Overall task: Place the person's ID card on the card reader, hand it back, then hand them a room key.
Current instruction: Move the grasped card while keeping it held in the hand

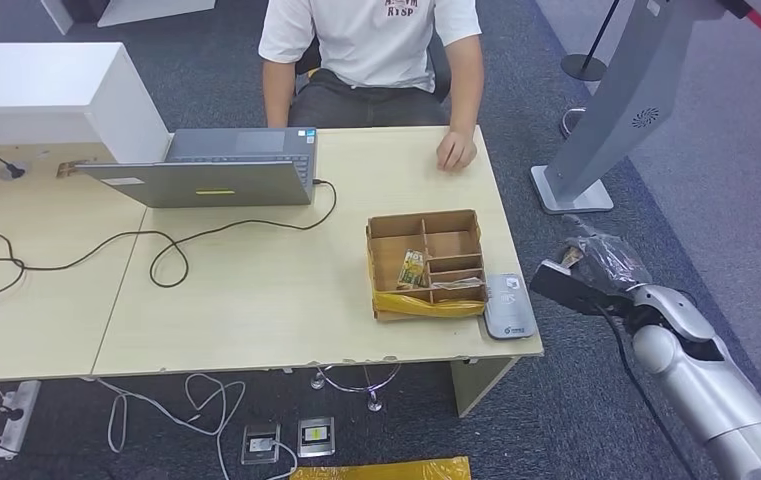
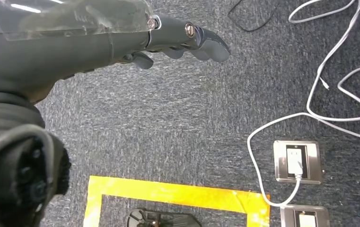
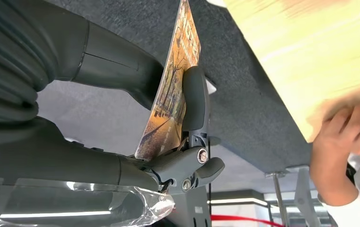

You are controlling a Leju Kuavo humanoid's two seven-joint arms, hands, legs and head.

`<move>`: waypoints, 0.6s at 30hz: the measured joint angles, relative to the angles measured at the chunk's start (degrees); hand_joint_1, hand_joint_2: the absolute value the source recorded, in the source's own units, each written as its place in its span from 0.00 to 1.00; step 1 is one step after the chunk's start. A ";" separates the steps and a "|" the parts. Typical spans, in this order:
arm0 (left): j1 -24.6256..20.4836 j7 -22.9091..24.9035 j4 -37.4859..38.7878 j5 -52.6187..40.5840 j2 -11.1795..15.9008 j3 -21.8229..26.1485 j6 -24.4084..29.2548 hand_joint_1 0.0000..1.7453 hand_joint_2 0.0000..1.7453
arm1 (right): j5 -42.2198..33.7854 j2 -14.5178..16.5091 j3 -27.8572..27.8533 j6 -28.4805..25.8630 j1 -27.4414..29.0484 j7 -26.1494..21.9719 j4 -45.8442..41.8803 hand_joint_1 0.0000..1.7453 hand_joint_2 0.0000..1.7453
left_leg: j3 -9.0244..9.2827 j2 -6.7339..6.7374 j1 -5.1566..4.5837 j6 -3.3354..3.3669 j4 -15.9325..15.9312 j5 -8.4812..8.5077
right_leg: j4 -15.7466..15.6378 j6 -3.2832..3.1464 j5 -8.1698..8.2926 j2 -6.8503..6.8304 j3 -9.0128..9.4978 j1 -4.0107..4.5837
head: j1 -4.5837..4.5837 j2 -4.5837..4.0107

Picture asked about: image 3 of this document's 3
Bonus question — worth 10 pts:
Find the stanchion post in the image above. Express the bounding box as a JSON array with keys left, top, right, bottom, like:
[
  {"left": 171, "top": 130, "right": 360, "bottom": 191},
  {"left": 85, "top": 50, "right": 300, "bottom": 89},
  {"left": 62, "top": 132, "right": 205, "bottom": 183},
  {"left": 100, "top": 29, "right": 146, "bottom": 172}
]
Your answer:
[{"left": 264, "top": 171, "right": 289, "bottom": 227}]

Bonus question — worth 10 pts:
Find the red barrier belt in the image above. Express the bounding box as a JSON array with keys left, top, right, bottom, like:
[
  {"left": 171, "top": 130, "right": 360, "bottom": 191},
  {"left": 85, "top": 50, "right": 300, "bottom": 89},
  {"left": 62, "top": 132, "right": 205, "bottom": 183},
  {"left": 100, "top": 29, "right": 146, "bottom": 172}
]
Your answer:
[{"left": 210, "top": 214, "right": 285, "bottom": 227}]

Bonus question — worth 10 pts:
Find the grey metal stand leg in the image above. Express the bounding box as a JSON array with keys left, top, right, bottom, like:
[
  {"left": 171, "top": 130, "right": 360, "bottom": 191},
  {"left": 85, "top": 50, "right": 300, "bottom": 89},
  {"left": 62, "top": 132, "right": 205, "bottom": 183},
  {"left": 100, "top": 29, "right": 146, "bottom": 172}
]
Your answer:
[{"left": 293, "top": 167, "right": 322, "bottom": 227}]

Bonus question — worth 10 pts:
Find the person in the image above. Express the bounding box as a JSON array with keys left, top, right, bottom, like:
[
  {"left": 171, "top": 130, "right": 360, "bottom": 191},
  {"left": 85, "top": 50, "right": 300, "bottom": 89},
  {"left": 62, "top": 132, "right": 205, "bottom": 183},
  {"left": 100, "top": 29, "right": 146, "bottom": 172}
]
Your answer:
[{"left": 319, "top": 153, "right": 360, "bottom": 227}]

